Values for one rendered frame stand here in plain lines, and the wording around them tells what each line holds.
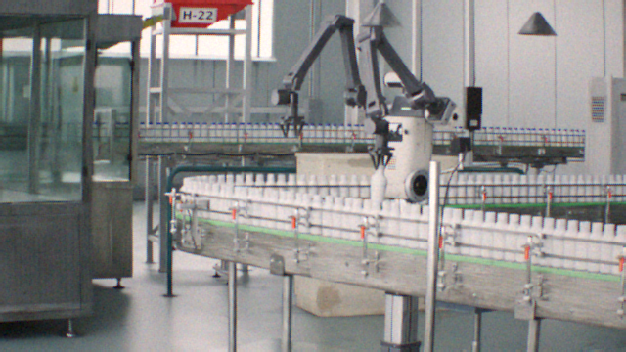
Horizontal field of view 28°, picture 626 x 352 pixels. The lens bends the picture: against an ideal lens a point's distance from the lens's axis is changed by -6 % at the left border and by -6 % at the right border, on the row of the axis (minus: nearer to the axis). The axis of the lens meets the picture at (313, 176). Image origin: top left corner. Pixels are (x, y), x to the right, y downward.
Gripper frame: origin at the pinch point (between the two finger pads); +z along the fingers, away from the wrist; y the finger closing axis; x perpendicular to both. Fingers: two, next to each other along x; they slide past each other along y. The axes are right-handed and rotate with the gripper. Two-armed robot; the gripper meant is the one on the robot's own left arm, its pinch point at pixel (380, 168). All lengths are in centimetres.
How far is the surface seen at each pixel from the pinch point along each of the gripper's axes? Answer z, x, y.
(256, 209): 26, 58, -23
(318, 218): 23.1, 15.2, -18.7
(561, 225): 5, -123, -11
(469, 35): -68, 472, 454
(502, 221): 8, -93, -13
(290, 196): 16.3, 35.1, -20.0
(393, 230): 20.1, -34.9, -17.5
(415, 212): 11.6, -45.5, -16.0
